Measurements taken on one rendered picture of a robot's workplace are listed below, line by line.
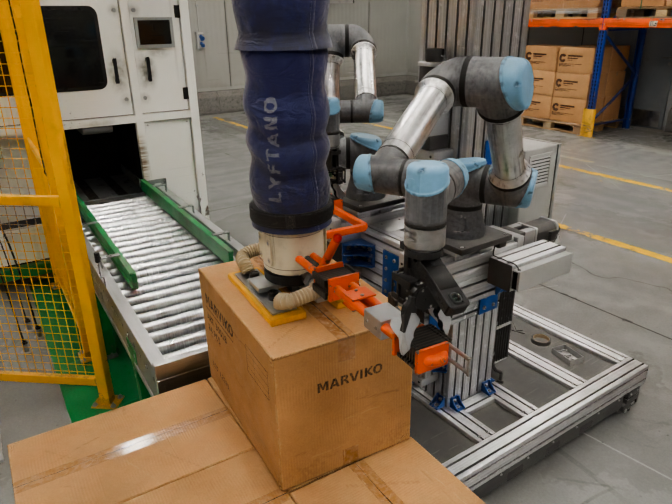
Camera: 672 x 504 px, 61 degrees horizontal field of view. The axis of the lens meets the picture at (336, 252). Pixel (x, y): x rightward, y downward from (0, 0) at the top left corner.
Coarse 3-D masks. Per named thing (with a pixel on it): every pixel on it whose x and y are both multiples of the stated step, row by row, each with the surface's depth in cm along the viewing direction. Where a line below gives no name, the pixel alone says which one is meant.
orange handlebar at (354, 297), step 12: (348, 216) 182; (348, 228) 171; (360, 228) 173; (300, 264) 150; (312, 264) 147; (336, 288) 134; (348, 288) 137; (360, 288) 133; (348, 300) 129; (360, 300) 133; (372, 300) 128; (360, 312) 125; (384, 324) 118; (432, 360) 106; (444, 360) 107
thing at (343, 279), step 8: (328, 264) 142; (336, 264) 143; (344, 264) 144; (312, 272) 139; (320, 272) 141; (328, 272) 141; (336, 272) 140; (344, 272) 140; (352, 272) 140; (320, 280) 136; (328, 280) 134; (336, 280) 135; (344, 280) 136; (352, 280) 137; (320, 288) 138; (328, 288) 135; (344, 288) 137; (328, 296) 136; (336, 296) 136
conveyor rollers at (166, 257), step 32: (128, 224) 339; (160, 224) 339; (128, 256) 296; (160, 256) 296; (192, 256) 296; (128, 288) 264; (160, 288) 263; (192, 288) 262; (160, 320) 231; (192, 320) 236
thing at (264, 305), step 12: (228, 276) 172; (240, 276) 168; (252, 276) 164; (240, 288) 163; (252, 288) 161; (252, 300) 156; (264, 300) 154; (264, 312) 149; (276, 312) 148; (288, 312) 149; (300, 312) 149; (276, 324) 146
